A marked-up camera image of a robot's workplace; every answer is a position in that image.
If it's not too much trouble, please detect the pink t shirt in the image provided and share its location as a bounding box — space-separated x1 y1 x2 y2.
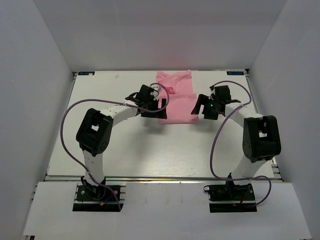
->
156 70 199 125

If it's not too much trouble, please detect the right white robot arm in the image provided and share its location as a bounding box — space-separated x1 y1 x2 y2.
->
191 81 282 183

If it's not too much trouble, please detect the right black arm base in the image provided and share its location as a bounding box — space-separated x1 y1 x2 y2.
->
203 181 257 213

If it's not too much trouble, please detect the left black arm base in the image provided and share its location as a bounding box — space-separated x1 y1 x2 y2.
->
72 176 126 213

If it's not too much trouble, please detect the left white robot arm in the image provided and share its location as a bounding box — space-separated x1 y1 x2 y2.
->
76 83 169 187

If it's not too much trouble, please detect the right blue table label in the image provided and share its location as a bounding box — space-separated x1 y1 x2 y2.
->
226 71 245 76

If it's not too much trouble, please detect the blue table label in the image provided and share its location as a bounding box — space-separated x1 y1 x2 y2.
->
226 71 245 76
77 71 95 76

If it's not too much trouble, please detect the left blue table label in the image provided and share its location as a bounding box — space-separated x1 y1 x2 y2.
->
77 71 95 76

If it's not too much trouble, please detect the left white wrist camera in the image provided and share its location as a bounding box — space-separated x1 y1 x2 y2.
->
150 84 162 98

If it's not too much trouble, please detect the aluminium table front rail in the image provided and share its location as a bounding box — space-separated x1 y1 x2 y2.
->
44 174 285 183

